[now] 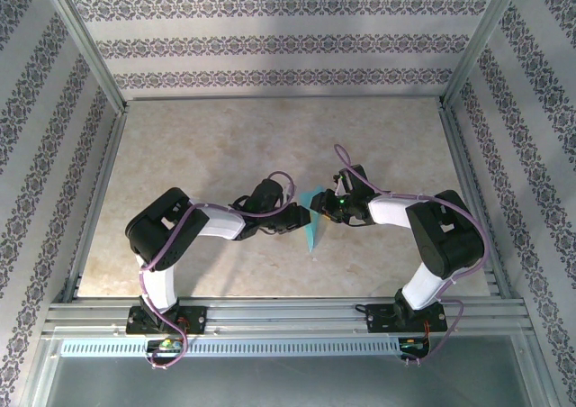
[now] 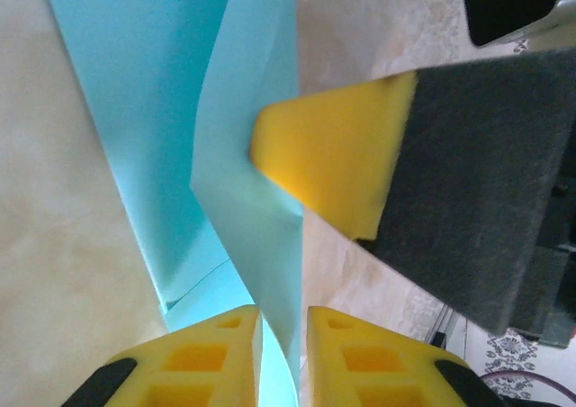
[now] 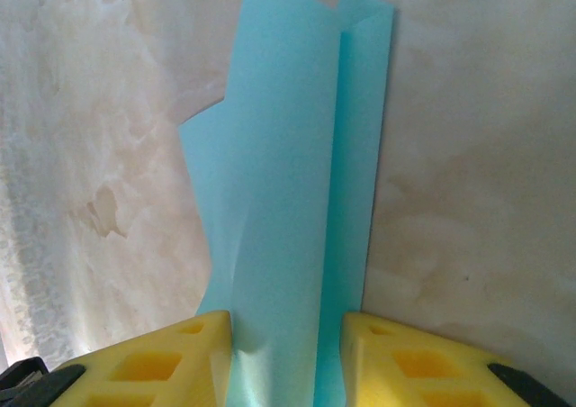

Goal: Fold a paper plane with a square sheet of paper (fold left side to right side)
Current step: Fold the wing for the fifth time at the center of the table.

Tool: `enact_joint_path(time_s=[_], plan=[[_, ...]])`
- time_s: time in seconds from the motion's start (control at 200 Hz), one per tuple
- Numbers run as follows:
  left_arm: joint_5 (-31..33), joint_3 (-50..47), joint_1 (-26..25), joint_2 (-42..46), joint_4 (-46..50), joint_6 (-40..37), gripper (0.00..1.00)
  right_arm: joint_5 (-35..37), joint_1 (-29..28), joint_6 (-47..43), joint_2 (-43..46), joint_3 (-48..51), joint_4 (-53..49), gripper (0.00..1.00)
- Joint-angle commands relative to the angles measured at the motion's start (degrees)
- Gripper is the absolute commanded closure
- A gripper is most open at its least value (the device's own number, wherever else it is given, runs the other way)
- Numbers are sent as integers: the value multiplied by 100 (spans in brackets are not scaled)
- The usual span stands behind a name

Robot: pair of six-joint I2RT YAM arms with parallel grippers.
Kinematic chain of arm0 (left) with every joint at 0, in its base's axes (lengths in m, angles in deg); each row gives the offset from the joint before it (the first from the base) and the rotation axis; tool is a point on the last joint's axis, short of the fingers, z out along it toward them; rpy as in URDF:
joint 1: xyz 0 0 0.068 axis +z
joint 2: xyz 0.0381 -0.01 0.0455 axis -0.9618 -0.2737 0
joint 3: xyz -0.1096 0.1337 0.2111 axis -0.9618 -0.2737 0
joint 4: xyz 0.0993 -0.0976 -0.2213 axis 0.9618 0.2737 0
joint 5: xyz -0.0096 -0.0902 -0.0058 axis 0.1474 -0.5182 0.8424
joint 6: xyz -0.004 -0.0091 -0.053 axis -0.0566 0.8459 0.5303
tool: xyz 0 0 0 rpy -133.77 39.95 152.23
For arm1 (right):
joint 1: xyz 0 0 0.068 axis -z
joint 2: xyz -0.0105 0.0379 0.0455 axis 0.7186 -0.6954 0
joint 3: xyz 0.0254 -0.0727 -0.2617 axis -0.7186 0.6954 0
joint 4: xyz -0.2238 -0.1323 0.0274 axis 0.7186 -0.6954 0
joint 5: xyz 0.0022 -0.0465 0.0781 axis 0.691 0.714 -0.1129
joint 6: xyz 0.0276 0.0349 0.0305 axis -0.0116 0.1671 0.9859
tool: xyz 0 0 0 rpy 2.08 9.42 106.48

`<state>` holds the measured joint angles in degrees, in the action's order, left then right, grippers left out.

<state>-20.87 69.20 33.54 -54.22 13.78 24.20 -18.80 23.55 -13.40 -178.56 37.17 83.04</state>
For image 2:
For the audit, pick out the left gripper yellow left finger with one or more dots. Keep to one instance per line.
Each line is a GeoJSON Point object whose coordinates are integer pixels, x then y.
{"type": "Point", "coordinates": [189, 362]}

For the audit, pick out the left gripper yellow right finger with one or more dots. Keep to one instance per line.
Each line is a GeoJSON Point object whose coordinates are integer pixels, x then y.
{"type": "Point", "coordinates": [382, 366]}

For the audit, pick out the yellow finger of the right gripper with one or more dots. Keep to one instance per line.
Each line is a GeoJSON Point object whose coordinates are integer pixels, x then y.
{"type": "Point", "coordinates": [450, 177]}

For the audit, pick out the light blue cloth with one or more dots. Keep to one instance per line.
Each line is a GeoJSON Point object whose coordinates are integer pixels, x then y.
{"type": "Point", "coordinates": [135, 87]}

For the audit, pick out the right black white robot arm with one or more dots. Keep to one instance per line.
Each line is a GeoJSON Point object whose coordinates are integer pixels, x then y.
{"type": "Point", "coordinates": [508, 6]}

